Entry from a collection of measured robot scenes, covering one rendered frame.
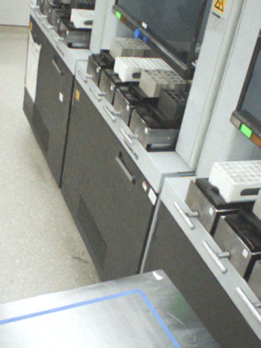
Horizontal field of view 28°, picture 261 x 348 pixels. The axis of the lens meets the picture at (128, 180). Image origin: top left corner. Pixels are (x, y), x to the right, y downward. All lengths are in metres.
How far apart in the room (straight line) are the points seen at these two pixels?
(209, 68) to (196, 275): 0.54
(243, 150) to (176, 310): 0.57
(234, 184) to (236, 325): 0.32
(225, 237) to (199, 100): 0.43
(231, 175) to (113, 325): 0.54
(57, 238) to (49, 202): 0.27
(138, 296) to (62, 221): 1.53
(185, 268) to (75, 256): 0.94
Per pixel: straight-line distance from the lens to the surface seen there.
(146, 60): 1.91
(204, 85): 1.46
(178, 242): 1.42
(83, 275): 2.19
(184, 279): 1.42
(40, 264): 2.22
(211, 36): 1.44
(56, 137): 2.48
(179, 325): 0.92
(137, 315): 0.92
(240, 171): 1.32
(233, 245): 1.20
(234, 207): 1.28
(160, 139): 1.58
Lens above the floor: 1.47
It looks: 31 degrees down
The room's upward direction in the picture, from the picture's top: 12 degrees clockwise
